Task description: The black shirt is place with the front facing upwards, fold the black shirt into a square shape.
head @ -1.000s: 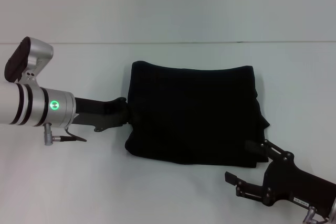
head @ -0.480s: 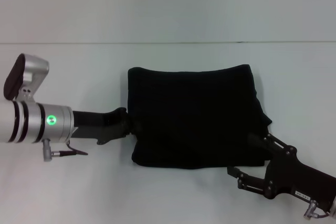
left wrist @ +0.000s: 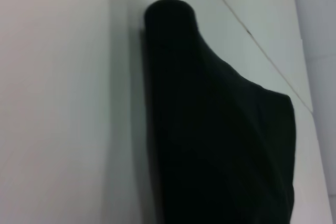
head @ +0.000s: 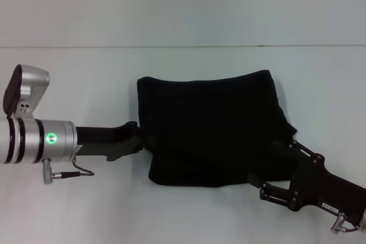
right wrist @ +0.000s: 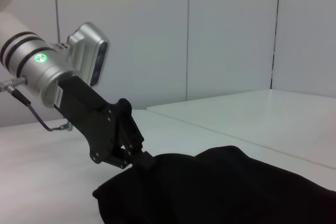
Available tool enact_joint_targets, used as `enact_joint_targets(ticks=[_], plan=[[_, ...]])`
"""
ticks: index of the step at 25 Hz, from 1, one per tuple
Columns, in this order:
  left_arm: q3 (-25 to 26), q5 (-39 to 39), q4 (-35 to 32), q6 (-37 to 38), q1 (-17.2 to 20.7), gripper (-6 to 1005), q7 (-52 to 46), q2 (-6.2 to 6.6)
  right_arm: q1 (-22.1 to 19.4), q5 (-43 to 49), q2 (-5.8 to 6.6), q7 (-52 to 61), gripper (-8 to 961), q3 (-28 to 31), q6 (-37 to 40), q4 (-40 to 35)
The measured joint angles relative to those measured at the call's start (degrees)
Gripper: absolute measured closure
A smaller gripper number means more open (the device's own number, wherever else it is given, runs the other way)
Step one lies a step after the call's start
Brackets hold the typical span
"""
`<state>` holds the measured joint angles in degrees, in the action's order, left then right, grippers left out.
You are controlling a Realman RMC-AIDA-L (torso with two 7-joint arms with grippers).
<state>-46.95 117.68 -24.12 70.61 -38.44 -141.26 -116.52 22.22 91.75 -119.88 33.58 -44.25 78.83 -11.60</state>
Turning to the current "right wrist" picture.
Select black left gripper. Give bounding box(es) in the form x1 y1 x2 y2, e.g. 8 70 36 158
53 75 156 170

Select black t-shirt with FREE print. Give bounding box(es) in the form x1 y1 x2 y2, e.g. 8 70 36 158
92 144 336 224

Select left arm cable with plug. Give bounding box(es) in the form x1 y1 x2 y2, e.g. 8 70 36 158
0 76 74 133

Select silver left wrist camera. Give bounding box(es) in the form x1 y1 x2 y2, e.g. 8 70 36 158
58 22 110 87

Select thin grey left camera cable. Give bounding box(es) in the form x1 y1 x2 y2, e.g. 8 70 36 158
54 0 62 46

